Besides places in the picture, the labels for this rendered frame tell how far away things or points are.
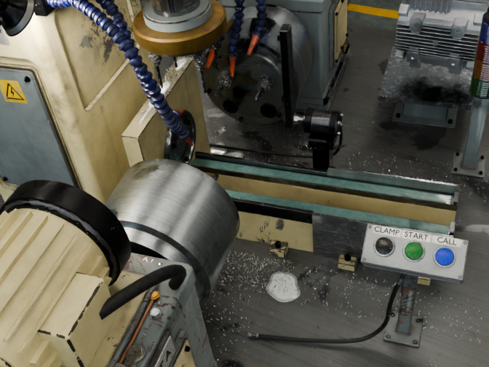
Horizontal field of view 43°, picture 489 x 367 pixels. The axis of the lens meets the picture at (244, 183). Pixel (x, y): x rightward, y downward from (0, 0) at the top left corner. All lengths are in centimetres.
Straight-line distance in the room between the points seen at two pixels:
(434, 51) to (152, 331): 104
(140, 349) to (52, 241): 20
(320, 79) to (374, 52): 39
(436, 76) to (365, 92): 24
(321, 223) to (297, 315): 20
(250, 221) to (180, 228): 39
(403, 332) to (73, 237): 73
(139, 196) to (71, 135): 26
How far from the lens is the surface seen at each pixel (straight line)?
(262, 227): 141
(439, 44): 161
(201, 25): 118
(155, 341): 90
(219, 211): 112
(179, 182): 110
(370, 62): 203
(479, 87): 149
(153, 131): 130
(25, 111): 130
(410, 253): 108
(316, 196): 144
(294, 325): 131
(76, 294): 77
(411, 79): 175
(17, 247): 80
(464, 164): 164
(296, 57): 150
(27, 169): 144
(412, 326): 131
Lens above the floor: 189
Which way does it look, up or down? 43 degrees down
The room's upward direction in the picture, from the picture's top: 8 degrees counter-clockwise
